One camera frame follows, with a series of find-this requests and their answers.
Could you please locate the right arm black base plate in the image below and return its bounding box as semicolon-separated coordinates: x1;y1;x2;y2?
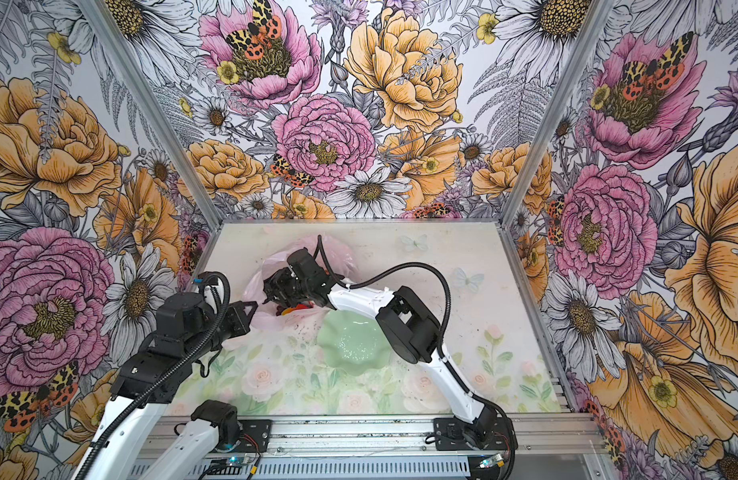
432;417;518;451

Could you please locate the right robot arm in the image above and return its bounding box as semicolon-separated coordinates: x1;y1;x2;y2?
263;247;518;453

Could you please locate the green circuit board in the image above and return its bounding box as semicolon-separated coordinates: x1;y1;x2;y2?
478;453;505;469

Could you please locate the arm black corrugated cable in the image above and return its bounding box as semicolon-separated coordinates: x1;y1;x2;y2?
74;271;232;480
314;235;520;480

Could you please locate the white vented cable duct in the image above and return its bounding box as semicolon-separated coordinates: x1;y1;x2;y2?
128;455;472;480

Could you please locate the aluminium corner post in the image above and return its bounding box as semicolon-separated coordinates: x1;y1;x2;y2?
79;1;223;232
500;0;614;230

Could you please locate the pink plastic bag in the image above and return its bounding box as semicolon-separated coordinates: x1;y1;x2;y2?
242;233;358;334

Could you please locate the aluminium corner post right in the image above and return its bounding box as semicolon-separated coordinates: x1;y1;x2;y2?
500;0;614;230

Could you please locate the red orange mango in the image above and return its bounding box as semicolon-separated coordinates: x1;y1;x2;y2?
277;304;313;316

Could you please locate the green wavy fruit plate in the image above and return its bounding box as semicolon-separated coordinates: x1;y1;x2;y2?
316;311;392;376

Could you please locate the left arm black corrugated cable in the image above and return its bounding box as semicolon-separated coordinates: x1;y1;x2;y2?
74;271;232;480

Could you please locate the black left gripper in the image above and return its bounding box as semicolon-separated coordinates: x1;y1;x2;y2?
186;301;258;360

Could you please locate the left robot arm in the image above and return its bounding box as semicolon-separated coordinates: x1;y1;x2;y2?
73;292;258;479

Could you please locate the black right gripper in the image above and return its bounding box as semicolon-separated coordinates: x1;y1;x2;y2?
257;266;312;308

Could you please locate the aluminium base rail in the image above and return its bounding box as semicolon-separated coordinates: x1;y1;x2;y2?
152;412;610;458

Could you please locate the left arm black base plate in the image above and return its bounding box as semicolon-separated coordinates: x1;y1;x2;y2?
231;418;273;454

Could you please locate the aluminium corner post left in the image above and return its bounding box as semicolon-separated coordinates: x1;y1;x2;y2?
79;1;223;232

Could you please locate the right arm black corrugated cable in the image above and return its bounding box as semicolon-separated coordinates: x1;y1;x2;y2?
314;235;520;480

